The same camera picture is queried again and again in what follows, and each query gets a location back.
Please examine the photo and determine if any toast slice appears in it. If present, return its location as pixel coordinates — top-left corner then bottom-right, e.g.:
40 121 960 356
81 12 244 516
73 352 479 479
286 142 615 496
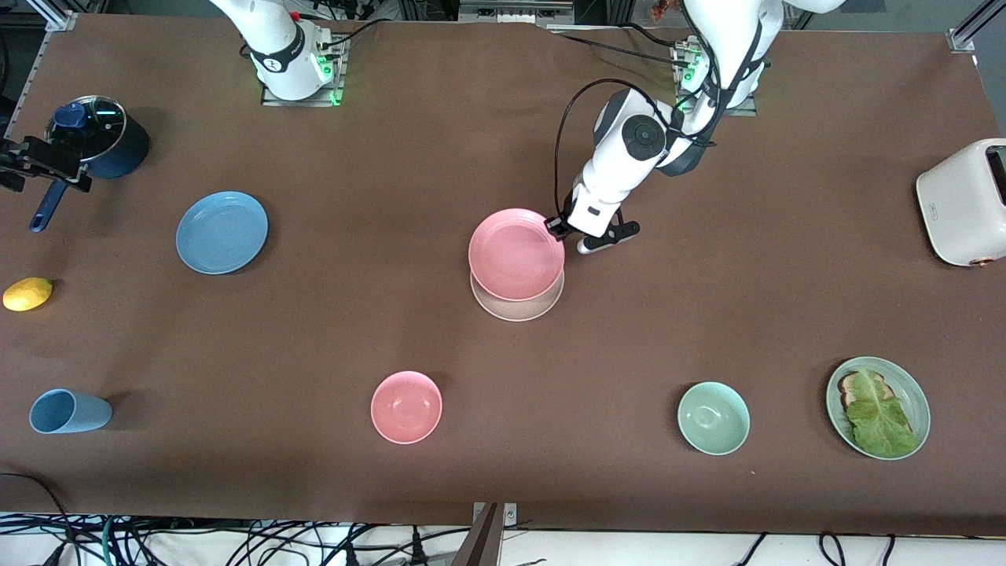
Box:
837 371 916 437

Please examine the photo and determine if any green plate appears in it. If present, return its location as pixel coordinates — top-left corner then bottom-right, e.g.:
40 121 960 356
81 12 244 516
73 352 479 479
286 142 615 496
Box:
825 356 931 461

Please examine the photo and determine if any dark blue saucepan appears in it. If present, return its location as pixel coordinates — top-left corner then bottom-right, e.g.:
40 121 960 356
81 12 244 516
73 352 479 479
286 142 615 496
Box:
30 96 150 233

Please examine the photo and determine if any blue cup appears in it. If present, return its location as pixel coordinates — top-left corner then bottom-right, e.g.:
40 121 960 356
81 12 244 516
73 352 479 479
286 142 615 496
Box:
29 388 113 435

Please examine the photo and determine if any white toaster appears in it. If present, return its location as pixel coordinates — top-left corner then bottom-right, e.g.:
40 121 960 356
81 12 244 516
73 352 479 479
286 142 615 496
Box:
916 138 1006 268

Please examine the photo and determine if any beige plate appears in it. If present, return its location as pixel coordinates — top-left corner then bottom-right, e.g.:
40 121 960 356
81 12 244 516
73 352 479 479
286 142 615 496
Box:
470 267 565 322

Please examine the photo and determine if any blue plate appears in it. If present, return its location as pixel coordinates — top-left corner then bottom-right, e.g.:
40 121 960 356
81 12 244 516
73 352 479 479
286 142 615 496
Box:
175 191 270 276

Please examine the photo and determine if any green lettuce leaf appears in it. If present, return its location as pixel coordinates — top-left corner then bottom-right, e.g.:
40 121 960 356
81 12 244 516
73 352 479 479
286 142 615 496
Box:
843 369 919 459

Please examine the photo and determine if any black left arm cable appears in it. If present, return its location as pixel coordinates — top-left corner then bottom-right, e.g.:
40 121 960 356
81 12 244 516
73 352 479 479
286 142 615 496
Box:
553 0 767 230

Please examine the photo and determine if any brown table cloth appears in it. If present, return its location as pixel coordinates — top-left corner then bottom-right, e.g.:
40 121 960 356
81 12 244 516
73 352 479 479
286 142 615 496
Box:
0 12 1006 537

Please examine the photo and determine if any green bowl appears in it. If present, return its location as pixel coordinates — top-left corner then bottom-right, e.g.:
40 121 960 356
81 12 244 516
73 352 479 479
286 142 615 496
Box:
677 381 751 456

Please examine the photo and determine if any dark beam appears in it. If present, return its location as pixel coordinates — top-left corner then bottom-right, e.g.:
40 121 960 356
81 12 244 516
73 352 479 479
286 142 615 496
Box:
451 503 505 566

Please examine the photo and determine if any grey power strip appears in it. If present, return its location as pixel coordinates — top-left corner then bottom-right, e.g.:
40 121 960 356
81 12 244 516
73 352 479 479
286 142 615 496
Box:
458 0 576 24

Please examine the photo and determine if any pink bowl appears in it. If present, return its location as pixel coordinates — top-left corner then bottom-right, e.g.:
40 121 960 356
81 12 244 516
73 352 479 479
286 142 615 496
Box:
370 370 443 446

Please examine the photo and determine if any glass pot lid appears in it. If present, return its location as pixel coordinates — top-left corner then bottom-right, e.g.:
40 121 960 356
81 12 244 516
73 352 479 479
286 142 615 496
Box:
45 95 127 164

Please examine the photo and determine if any pink plate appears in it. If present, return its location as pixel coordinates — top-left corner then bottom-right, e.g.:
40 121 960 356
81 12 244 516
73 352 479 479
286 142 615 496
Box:
468 208 566 302

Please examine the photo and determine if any yellow lemon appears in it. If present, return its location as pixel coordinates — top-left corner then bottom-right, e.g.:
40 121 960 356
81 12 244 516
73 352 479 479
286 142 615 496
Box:
2 277 54 313

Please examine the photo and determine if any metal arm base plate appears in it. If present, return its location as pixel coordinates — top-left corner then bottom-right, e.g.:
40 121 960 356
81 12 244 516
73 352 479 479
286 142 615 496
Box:
261 35 345 107
674 43 759 117

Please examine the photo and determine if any aluminium frame profile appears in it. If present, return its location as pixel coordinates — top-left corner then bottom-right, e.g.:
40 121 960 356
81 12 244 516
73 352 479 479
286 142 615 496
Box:
24 0 79 32
945 0 1006 54

